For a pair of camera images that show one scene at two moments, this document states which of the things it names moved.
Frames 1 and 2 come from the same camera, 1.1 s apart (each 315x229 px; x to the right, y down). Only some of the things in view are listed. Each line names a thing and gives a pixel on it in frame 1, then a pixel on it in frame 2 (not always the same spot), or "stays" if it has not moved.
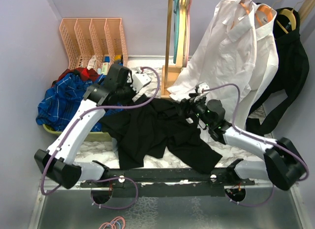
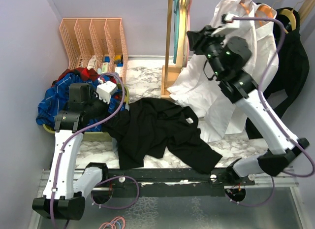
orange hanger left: (246, 10) stays
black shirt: (147, 129) stays
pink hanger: (189, 0) stays
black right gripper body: (197, 105) → (211, 46)
